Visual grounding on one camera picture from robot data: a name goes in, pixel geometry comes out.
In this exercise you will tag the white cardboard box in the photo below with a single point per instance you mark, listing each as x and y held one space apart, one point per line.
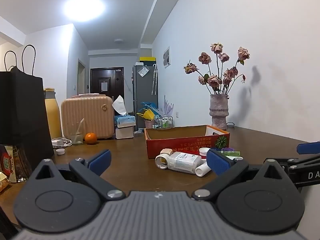
124 132

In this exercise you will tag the black eyeglasses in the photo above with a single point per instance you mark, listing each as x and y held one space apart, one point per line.
230 124

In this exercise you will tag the dark entrance door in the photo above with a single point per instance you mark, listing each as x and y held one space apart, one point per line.
117 85

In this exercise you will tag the large white bottle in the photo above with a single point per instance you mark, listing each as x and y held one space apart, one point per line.
183 162

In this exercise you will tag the small white round cap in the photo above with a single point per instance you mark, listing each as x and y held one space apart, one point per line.
60 151

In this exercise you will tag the yellow box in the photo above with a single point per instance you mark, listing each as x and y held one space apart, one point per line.
147 60

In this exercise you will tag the orange fruit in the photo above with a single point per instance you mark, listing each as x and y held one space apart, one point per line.
90 138

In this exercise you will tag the colourful snack packet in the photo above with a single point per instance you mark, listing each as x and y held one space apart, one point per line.
12 162

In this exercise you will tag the red cardboard box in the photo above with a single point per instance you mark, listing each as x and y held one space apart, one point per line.
175 143

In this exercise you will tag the paper note on refrigerator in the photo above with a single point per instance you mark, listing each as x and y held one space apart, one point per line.
143 72

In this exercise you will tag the grey refrigerator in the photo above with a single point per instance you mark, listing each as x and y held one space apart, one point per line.
146 92

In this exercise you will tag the yellow thermos bottle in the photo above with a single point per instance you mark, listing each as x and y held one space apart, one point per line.
53 115

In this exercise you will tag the purple ribbed cap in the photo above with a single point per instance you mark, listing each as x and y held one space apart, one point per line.
228 149

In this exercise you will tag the pink stone vase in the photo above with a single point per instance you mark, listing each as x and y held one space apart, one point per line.
219 110

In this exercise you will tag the hanging folded umbrellas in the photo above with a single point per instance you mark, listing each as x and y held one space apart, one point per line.
155 80

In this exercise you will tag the white red lint brush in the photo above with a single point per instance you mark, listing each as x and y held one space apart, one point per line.
204 151

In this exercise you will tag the clear glass cup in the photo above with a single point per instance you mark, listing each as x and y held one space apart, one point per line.
76 138

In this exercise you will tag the purple flower decoration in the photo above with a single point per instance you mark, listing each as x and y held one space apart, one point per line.
167 106

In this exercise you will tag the green spray bottle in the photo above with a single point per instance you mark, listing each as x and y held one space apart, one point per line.
233 153

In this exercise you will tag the interior room door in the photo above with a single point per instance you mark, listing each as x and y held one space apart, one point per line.
81 77

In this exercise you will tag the blue plastic tool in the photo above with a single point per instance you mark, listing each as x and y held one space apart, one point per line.
150 105

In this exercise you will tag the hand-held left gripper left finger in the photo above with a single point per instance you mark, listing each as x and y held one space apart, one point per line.
100 160

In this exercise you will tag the yellow watering can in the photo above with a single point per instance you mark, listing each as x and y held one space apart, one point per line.
148 115

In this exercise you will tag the small jar with beige lid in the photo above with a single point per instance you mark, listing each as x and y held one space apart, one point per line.
167 151

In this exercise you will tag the small ceiling lamp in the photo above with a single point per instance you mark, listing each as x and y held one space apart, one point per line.
119 41

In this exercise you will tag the black paper bag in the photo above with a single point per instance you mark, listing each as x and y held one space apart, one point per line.
22 105

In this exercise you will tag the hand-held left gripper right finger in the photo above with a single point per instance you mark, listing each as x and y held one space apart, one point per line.
218 162

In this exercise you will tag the framed wall picture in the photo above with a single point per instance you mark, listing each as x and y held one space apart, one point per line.
166 57

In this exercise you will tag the bunch of dried roses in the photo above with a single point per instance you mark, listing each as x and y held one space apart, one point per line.
215 80

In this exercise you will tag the round ceiling light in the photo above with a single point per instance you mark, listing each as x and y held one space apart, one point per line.
83 8

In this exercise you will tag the pink ribbed suitcase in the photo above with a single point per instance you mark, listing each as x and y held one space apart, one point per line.
87 115

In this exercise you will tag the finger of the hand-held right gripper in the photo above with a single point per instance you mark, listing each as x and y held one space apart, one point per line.
308 148
297 161

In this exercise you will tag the white tube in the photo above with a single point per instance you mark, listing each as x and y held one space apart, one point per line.
203 169

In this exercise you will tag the blue tissue box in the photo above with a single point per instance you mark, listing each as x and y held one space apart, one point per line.
125 121

